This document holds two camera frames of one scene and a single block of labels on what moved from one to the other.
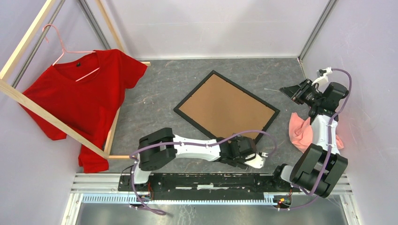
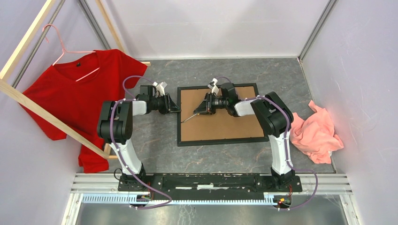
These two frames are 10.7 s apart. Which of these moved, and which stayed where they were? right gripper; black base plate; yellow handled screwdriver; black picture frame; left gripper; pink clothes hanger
Moved: black picture frame; right gripper; yellow handled screwdriver; left gripper
Stayed: black base plate; pink clothes hanger
